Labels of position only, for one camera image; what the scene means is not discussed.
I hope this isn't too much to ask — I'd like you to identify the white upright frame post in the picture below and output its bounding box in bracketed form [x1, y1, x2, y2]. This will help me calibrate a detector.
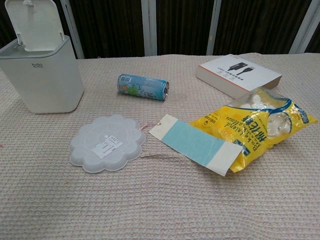
[206, 0, 224, 56]
[140, 0, 158, 57]

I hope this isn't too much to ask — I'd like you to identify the white plastic trash bin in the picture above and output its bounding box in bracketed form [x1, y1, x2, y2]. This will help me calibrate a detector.
[0, 34, 85, 115]

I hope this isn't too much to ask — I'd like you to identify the yellow marshmallow snack bag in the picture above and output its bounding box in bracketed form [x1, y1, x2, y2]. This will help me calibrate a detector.
[189, 86, 319, 175]

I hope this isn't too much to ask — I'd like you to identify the translucent flower-shaped plastic lid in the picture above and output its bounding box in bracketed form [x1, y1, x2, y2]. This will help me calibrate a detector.
[69, 113, 147, 174]

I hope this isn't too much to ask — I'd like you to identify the beige woven tablecloth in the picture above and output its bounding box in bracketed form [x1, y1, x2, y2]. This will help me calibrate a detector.
[0, 51, 320, 240]

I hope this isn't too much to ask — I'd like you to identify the white cardboard cable box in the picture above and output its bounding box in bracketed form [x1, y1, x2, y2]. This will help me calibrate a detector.
[195, 53, 283, 100]

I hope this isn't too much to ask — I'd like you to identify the dark curtain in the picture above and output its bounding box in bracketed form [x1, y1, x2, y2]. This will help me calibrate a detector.
[0, 0, 320, 60]

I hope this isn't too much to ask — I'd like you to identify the blue drink can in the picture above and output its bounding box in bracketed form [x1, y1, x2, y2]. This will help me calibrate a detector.
[117, 73, 170, 102]

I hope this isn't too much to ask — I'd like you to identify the blue and white paper tag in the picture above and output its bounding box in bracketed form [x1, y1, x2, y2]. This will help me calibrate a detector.
[148, 114, 243, 177]

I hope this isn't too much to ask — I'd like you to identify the white slanted frame post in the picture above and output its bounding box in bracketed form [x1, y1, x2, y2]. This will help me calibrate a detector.
[291, 0, 320, 54]
[59, 0, 85, 60]

